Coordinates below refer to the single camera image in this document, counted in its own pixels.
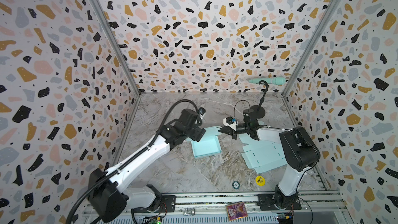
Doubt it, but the mint paper box sheet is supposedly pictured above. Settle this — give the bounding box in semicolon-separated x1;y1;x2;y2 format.
186;126;221;159

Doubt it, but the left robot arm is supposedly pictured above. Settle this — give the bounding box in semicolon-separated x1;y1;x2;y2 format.
88;107;206;223

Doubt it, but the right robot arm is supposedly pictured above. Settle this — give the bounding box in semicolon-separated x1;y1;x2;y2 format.
219;110;320;209

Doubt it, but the mint flat box sheets stack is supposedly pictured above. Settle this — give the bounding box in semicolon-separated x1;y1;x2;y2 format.
238;126;287;174

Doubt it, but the black round-base stand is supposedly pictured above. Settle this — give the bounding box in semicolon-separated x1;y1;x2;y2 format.
249;80;269;119

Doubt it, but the dark round tape roll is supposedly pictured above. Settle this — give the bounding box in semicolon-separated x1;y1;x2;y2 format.
232;181;240;189

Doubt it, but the yellow round sticker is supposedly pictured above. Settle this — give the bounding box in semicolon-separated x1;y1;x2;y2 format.
256;176;266;187

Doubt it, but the purple snack packet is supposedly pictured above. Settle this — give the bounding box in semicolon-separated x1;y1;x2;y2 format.
226;202;248;221

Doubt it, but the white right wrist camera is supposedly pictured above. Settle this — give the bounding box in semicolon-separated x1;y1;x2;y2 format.
224;116;235;125

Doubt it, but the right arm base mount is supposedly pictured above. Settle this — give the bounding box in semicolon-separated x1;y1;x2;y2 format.
257;193;302;211

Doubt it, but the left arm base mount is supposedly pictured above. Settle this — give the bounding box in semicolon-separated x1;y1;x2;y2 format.
127;185;176;213

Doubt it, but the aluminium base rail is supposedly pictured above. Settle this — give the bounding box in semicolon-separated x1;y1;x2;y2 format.
82;191;346;224

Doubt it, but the aluminium corner post left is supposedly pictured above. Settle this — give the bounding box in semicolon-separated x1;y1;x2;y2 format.
89;0;141;97

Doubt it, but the aluminium corner post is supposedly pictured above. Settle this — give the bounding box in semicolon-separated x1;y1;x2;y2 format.
282;0;341;97
89;0;141;97

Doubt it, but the black corrugated left cable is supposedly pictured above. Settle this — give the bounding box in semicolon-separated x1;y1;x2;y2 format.
65;99;200;224

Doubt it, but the aluminium corner post right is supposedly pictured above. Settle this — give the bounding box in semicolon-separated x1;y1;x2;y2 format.
282;0;341;97

